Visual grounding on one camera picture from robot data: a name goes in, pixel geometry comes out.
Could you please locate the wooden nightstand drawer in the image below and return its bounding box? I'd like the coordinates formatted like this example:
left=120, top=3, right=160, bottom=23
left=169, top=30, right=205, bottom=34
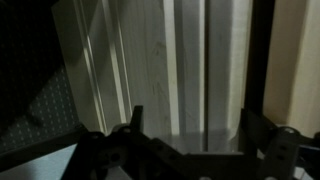
left=101, top=0, right=176, bottom=138
left=163, top=0, right=207, bottom=153
left=50, top=0, right=132, bottom=134
left=203, top=0, right=252, bottom=153

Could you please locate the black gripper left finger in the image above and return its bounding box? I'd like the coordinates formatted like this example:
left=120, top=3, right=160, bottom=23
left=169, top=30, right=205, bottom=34
left=63, top=104, right=188, bottom=180

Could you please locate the black perforated mounting board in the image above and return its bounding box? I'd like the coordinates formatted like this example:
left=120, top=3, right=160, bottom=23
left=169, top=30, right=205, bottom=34
left=0, top=64, right=83, bottom=156

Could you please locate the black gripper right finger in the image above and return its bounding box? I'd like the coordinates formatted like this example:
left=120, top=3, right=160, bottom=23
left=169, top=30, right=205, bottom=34
left=239, top=108, right=320, bottom=180

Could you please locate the light wooden nightstand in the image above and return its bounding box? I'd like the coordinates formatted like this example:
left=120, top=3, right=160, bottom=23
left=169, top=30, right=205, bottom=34
left=262, top=0, right=320, bottom=138

